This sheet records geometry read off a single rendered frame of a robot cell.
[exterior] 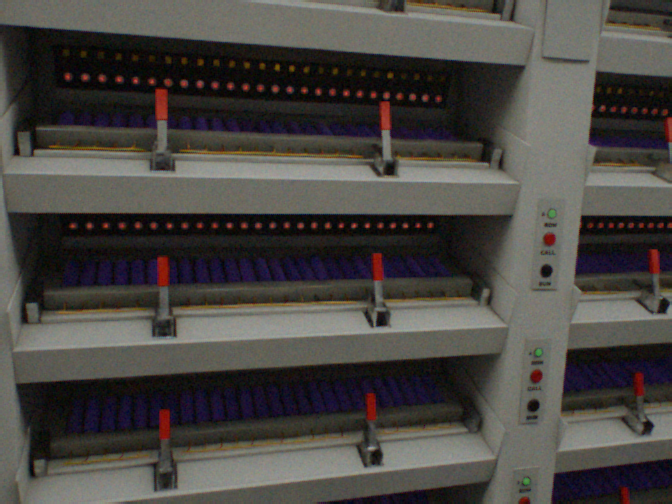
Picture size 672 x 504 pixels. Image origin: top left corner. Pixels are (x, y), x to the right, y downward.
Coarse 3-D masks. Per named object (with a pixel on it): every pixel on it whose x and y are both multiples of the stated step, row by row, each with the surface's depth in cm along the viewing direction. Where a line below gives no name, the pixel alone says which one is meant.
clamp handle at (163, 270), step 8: (160, 264) 74; (168, 264) 74; (160, 272) 74; (168, 272) 74; (160, 280) 74; (168, 280) 74; (160, 288) 74; (160, 296) 74; (160, 304) 73; (160, 312) 73; (168, 312) 74
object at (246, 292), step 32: (64, 288) 75; (96, 288) 76; (128, 288) 77; (192, 288) 79; (224, 288) 80; (256, 288) 81; (288, 288) 82; (320, 288) 83; (352, 288) 85; (384, 288) 86; (416, 288) 87; (448, 288) 89
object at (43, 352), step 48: (96, 240) 84; (144, 240) 86; (192, 240) 88; (240, 240) 90; (288, 240) 92; (336, 240) 94; (384, 240) 96; (432, 240) 98; (480, 288) 88; (48, 336) 71; (96, 336) 72; (144, 336) 73; (192, 336) 74; (240, 336) 75; (288, 336) 76; (336, 336) 78; (384, 336) 80; (432, 336) 82; (480, 336) 84
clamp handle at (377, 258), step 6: (372, 258) 81; (378, 258) 81; (372, 264) 81; (378, 264) 81; (372, 270) 81; (378, 270) 81; (378, 276) 81; (378, 282) 81; (378, 288) 81; (378, 294) 81; (378, 300) 81; (378, 306) 81
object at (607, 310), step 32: (608, 224) 106; (640, 224) 108; (576, 256) 102; (608, 256) 104; (640, 256) 105; (576, 288) 86; (608, 288) 95; (640, 288) 95; (576, 320) 88; (608, 320) 89; (640, 320) 90
